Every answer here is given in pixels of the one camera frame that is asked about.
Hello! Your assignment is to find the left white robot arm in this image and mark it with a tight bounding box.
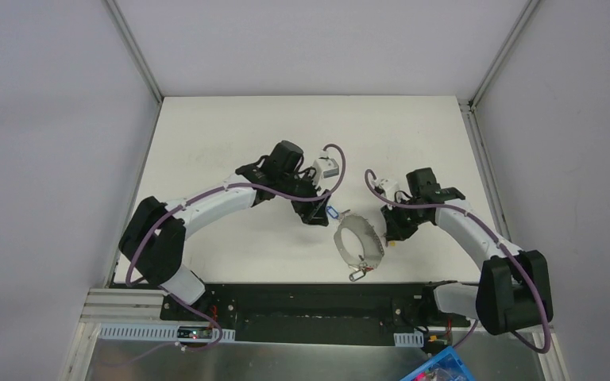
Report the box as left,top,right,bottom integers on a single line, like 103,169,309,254
118,140,347,321

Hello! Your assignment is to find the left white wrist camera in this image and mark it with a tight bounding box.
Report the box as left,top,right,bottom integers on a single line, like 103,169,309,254
312,157,341,182

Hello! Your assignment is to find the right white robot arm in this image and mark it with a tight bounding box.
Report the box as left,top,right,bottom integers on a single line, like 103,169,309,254
365,167,554,335

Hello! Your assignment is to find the blue tagged key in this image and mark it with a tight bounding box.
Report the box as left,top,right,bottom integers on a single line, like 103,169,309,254
326,206,349,220

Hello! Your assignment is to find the blue plastic bin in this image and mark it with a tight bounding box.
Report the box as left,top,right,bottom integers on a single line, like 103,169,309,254
400,346,475,381

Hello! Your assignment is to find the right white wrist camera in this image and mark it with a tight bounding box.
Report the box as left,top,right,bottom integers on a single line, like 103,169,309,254
372,179,400,201

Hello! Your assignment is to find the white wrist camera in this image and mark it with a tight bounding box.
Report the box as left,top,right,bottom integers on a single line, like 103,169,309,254
372,179,400,201
312,157,341,182

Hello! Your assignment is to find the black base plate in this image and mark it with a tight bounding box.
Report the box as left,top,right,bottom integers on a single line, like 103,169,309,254
158,283,485,348

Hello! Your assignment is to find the aluminium frame rail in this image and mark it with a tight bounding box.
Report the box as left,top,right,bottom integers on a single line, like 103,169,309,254
102,0,164,105

